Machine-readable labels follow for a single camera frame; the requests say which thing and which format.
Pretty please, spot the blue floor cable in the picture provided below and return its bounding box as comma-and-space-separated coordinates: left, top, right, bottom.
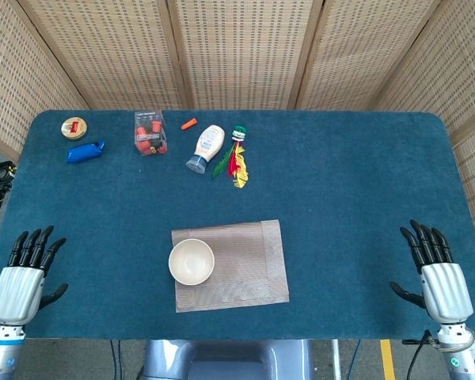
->
348, 339, 362, 380

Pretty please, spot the colourful feather shuttlecock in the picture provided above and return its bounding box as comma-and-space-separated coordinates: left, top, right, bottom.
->
211, 125, 249, 190

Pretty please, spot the round tin with red label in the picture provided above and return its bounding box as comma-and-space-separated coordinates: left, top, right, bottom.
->
60, 116, 89, 141

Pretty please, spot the white squeeze sauce bottle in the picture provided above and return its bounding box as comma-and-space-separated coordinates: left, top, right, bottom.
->
185, 123, 226, 174

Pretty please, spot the black floor cable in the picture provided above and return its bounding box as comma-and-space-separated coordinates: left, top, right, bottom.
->
109, 339, 122, 380

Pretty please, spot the blue pouch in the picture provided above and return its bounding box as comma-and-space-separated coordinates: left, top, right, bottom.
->
66, 140, 105, 165

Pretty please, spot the clear box with orange items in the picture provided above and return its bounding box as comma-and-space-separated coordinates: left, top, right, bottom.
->
133, 110, 169, 157

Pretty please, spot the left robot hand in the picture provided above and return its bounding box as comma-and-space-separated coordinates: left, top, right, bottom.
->
0, 225, 69, 326

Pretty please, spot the white bowl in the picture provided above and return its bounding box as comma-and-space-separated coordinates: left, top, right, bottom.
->
168, 237, 215, 287

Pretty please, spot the woven bamboo folding screen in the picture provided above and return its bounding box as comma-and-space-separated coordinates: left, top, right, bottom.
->
0, 0, 475, 254

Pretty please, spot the brown woven placemat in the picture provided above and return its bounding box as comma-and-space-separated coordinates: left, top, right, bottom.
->
170, 218, 291, 314

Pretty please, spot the black equipment with cables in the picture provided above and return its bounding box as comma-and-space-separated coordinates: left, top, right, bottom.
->
0, 160, 17, 213

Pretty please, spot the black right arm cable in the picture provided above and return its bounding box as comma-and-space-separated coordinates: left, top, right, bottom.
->
402, 330, 439, 380

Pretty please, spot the blue grey robot torso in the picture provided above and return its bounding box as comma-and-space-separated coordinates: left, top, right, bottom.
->
136, 339, 314, 380

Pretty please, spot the blue carpet table cover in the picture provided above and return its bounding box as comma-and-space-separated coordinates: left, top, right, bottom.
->
0, 109, 475, 341

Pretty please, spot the white table leg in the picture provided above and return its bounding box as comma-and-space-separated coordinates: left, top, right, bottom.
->
330, 339, 341, 380

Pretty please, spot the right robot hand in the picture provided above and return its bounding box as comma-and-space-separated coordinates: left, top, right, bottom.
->
389, 219, 475, 326

